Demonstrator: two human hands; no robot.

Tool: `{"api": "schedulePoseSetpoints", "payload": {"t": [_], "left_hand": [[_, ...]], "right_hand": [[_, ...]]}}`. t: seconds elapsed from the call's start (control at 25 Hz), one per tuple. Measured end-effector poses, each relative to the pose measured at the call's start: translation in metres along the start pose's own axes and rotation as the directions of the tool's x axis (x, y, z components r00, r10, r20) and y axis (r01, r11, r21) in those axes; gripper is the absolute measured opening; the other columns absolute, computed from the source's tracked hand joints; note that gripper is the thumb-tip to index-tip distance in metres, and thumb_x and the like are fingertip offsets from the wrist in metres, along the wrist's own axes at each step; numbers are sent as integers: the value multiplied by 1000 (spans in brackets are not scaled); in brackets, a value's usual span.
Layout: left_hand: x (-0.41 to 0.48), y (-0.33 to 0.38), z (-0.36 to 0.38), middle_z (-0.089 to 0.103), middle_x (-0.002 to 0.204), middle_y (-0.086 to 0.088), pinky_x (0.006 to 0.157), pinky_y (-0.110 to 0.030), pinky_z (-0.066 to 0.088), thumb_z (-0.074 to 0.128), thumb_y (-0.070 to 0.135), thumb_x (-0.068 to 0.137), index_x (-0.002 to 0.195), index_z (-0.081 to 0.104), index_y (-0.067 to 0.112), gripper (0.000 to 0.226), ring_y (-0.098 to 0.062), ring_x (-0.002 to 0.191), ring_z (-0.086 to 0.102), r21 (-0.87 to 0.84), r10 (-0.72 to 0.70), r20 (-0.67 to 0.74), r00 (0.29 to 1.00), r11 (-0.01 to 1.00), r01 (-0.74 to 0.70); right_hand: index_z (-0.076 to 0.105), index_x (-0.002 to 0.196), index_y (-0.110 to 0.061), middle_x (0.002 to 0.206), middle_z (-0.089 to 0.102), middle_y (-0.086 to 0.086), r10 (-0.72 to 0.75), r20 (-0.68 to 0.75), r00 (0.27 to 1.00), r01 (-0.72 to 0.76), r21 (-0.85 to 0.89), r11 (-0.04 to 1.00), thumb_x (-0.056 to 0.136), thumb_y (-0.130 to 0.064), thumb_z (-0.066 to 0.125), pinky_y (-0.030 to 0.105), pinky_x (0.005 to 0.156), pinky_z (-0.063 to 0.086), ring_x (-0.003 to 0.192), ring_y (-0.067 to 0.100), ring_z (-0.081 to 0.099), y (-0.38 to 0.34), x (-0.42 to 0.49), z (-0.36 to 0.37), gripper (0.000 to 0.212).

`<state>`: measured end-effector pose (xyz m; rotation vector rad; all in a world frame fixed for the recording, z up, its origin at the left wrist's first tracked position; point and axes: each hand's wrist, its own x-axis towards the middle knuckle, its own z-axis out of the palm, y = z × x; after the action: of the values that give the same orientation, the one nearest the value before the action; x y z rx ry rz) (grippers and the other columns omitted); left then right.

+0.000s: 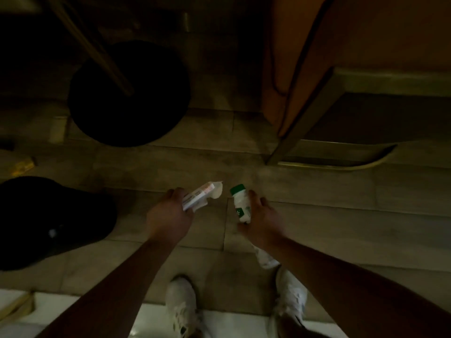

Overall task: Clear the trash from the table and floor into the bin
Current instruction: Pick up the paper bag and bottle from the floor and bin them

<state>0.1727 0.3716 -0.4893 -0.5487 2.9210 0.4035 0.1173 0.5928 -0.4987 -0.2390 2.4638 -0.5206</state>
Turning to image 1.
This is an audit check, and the person's left hand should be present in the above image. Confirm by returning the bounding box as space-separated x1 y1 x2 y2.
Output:
146 187 194 244

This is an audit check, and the person's right hand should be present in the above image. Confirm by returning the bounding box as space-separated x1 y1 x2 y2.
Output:
237 189 286 249

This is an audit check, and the white bottle with green cap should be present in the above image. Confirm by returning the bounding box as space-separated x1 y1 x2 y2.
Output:
230 184 253 224

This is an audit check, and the white cardboard medicine box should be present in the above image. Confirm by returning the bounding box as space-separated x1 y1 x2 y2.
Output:
181 181 224 212

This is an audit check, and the person's left forearm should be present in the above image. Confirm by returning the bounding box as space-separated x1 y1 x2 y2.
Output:
35 238 184 338

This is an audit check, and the person's right forearm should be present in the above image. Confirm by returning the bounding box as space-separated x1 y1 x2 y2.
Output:
261 236 451 338

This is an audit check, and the person's right white shoe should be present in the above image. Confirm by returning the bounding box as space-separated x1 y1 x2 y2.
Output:
266 267 308 338

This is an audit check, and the person's white shoe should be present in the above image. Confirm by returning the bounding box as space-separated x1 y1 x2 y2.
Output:
266 267 308 338
165 276 208 338

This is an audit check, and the person's left white shoe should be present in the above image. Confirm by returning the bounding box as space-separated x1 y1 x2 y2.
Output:
165 276 208 338

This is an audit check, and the black rounded bag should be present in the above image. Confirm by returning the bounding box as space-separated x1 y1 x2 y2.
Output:
0 176 118 272

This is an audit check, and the small yellow object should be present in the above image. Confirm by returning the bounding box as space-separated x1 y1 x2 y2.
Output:
10 157 38 177

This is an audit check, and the wooden pole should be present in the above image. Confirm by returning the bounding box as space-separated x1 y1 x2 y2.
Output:
44 0 135 97

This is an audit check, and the orange wooden cabinet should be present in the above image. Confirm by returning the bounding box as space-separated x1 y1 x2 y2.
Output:
261 0 451 138

